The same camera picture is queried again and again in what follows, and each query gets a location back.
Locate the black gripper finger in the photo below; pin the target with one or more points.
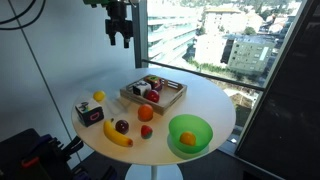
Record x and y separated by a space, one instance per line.
112 39
126 41

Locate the black white checkered soft cube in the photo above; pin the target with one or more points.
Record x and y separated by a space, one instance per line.
141 88

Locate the dark purple toy plum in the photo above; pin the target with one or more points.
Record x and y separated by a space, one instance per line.
122 126

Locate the black perforated equipment cart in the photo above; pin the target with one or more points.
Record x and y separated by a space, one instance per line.
29 156

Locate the yellow toy banana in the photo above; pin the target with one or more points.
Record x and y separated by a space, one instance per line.
114 136

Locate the red toy strawberry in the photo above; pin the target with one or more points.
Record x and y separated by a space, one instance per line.
146 132

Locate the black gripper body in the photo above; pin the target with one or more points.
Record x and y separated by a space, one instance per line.
117 22

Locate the orange toy fruit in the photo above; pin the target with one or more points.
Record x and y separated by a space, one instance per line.
145 112

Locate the wooden tray box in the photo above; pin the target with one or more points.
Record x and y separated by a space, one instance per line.
170 93

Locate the white round table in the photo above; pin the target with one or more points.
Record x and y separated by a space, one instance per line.
155 158

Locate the blue white soft cube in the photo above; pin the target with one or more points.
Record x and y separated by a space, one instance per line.
89 112

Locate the yellow toy lemon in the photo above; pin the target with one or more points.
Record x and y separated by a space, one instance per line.
99 96

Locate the small orange fruit in bowl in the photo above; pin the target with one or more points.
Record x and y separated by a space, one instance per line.
188 138

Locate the green plastic bowl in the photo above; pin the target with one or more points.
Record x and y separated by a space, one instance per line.
192 123

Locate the red orange soft cube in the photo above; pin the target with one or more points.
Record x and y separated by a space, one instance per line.
155 82

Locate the red toy apple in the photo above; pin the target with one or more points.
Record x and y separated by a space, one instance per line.
153 96

